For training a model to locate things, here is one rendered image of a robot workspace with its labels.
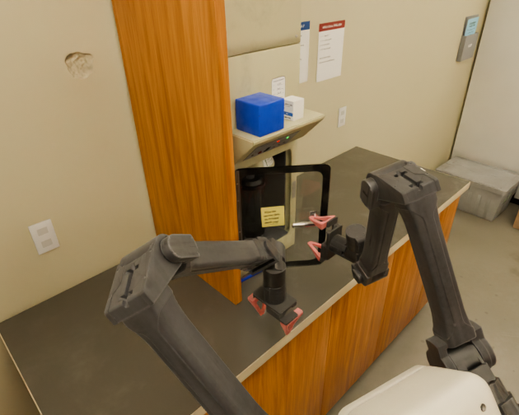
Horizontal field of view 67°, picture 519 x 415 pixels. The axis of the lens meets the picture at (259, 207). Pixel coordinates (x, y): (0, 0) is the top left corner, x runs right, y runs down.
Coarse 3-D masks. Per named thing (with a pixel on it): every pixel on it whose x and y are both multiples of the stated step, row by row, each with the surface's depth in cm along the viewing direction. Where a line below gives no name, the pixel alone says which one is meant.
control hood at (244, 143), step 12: (288, 120) 121; (300, 120) 121; (312, 120) 122; (240, 132) 114; (276, 132) 113; (288, 132) 117; (300, 132) 126; (240, 144) 112; (252, 144) 108; (240, 156) 114
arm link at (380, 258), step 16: (368, 192) 78; (368, 208) 81; (384, 208) 81; (368, 224) 92; (384, 224) 86; (368, 240) 96; (384, 240) 92; (368, 256) 100; (384, 256) 98; (368, 272) 102; (384, 272) 106
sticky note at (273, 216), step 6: (264, 210) 128; (270, 210) 129; (276, 210) 129; (282, 210) 129; (264, 216) 130; (270, 216) 130; (276, 216) 130; (282, 216) 130; (264, 222) 131; (270, 222) 131; (276, 222) 131; (282, 222) 132
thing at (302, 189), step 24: (264, 168) 121; (288, 168) 121; (312, 168) 122; (264, 192) 125; (288, 192) 126; (312, 192) 127; (288, 216) 130; (288, 240) 136; (312, 240) 137; (288, 264) 141; (312, 264) 142
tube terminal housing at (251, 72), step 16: (272, 48) 116; (288, 48) 120; (240, 64) 109; (256, 64) 113; (272, 64) 117; (288, 64) 122; (240, 80) 111; (256, 80) 115; (288, 80) 125; (240, 96) 113; (288, 144) 137; (256, 160) 128; (288, 160) 144
